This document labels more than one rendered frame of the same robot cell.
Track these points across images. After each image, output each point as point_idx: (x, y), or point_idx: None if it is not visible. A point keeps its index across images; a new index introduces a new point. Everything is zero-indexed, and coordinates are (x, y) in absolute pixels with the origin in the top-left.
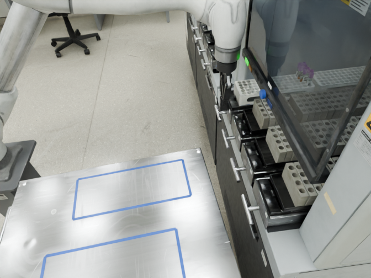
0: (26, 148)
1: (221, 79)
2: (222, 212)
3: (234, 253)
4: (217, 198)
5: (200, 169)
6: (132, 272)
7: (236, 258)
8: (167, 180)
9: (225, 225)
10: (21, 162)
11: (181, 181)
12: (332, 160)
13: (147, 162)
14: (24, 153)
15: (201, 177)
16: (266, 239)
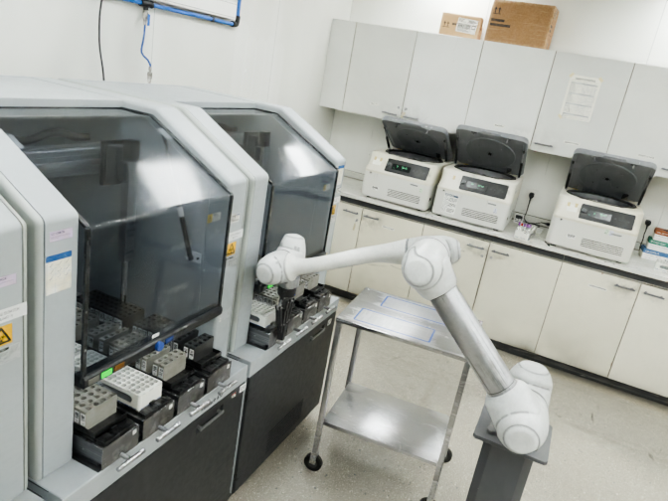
0: (483, 429)
1: (289, 304)
2: (262, 478)
3: (286, 449)
4: (253, 492)
5: (347, 311)
6: (409, 306)
7: (288, 445)
8: (371, 317)
9: (272, 468)
10: (485, 418)
11: (363, 313)
12: None
13: (377, 327)
14: (483, 424)
15: (350, 309)
16: (330, 306)
